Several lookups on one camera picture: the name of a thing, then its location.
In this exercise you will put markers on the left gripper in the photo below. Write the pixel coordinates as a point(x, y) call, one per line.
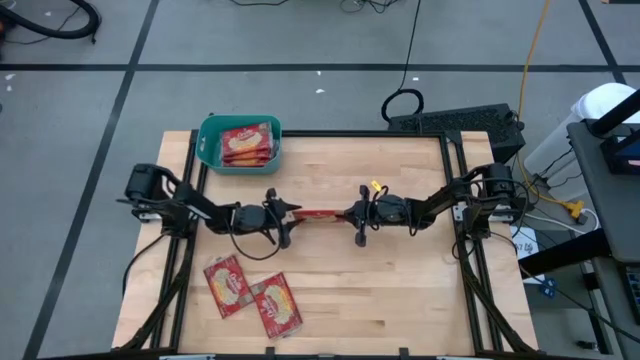
point(277, 232)

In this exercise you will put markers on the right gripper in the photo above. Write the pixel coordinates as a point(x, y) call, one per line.
point(362, 237)

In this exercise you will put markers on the red Orville popcorn bag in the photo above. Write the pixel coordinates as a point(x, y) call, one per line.
point(227, 285)
point(246, 139)
point(277, 305)
point(247, 160)
point(320, 216)
point(247, 155)

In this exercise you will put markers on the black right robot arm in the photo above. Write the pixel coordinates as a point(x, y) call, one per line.
point(435, 202)

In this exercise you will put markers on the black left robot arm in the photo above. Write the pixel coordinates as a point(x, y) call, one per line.
point(195, 205)

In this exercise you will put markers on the yellow tag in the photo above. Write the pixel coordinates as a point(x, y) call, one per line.
point(376, 186)

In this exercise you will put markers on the teal plastic basket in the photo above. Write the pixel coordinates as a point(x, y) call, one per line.
point(210, 160)

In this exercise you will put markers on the white paper sheet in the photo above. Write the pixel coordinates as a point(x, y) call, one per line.
point(525, 245)

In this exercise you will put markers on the blue tag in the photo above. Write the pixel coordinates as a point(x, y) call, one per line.
point(548, 287)

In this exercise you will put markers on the black desk crossbar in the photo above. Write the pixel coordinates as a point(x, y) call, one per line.
point(565, 252)

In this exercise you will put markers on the grey side desk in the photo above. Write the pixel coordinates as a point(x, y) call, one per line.
point(615, 210)

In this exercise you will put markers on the white plastic bin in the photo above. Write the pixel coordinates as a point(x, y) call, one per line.
point(600, 100)

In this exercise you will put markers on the dark electronic device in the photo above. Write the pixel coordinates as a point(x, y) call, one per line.
point(622, 155)

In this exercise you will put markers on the black pole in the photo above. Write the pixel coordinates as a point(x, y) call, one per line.
point(615, 114)

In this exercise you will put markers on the black keyboard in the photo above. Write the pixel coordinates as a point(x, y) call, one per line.
point(634, 295)

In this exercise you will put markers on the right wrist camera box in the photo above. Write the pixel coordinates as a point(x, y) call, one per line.
point(360, 215)

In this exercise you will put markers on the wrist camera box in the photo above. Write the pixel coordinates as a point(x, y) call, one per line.
point(272, 210)
point(360, 215)

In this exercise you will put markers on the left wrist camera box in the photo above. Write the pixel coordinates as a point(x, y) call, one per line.
point(272, 210)

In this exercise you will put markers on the black aluminium table frame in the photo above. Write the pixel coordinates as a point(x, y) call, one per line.
point(350, 134)

